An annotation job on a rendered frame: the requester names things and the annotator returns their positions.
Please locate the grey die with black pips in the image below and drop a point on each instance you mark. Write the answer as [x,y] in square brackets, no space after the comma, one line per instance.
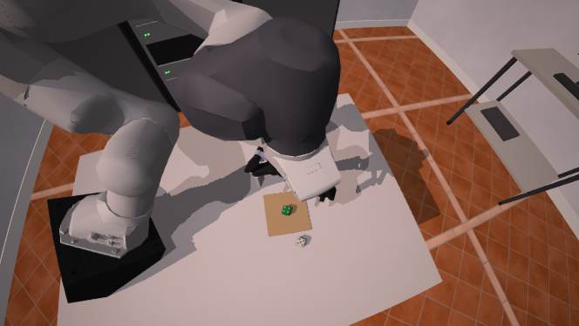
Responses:
[300,242]

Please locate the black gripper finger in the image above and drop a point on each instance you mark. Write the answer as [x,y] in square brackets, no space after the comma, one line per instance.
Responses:
[257,168]
[330,195]

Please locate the tan flat square mat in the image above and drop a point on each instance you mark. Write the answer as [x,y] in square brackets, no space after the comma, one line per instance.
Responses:
[278,223]

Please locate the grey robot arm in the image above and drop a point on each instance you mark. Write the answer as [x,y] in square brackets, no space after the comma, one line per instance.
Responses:
[253,77]

